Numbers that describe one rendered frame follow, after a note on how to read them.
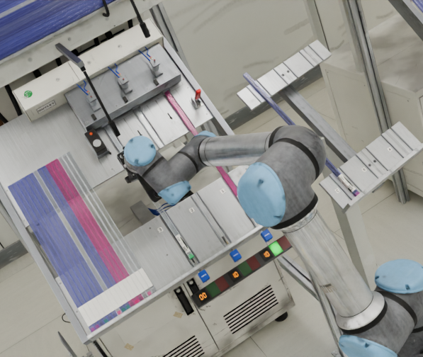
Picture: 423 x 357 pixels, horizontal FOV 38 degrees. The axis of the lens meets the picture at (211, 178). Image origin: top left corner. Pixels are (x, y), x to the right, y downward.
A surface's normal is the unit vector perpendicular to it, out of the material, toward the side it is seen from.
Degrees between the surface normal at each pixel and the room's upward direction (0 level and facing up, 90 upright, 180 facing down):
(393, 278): 8
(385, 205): 0
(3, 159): 43
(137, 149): 56
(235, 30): 90
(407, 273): 8
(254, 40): 90
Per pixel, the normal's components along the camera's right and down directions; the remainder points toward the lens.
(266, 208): -0.69, 0.49
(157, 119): 0.03, -0.33
